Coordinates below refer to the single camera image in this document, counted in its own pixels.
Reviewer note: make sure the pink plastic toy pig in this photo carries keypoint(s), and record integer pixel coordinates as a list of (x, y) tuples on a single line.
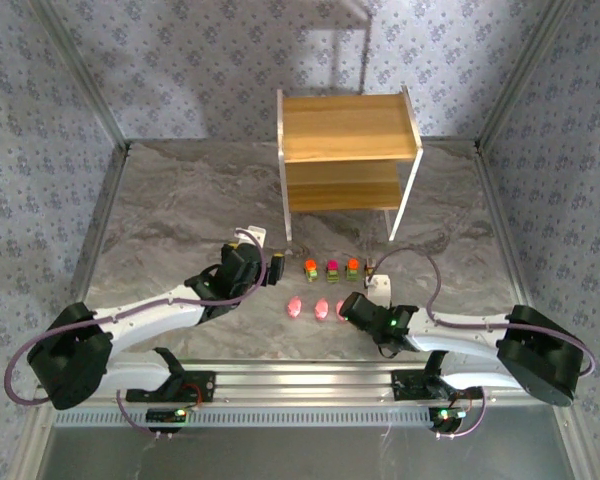
[(340, 306), (322, 308), (294, 306)]

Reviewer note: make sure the green toy truck orange load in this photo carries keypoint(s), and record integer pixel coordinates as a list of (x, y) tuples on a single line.
[(352, 271), (310, 272)]

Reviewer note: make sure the green toy truck brown load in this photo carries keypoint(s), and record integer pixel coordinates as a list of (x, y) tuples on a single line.
[(368, 270)]

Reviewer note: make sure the green toy truck pink load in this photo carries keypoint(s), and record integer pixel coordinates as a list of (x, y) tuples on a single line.
[(332, 272)]

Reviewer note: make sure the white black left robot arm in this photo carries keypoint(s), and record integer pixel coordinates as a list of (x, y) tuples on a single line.
[(145, 315)]

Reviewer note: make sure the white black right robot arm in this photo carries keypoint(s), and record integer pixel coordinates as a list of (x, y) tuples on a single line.
[(455, 338)]

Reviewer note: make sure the grey metal sheet panel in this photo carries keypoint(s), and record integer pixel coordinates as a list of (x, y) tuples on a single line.
[(300, 455)]

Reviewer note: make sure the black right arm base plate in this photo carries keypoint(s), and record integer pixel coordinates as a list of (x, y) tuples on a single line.
[(405, 385)]

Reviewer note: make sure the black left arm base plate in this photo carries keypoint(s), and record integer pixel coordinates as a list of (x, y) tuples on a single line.
[(207, 385)]

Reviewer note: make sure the aluminium frame rail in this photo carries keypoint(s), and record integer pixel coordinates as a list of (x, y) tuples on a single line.
[(505, 225), (96, 235)]

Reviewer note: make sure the wooden shelf with white frame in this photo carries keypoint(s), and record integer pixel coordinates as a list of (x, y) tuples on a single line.
[(345, 130)]

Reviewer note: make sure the aluminium frame post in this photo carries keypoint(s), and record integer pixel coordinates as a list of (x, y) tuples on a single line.
[(83, 75), (521, 75)]

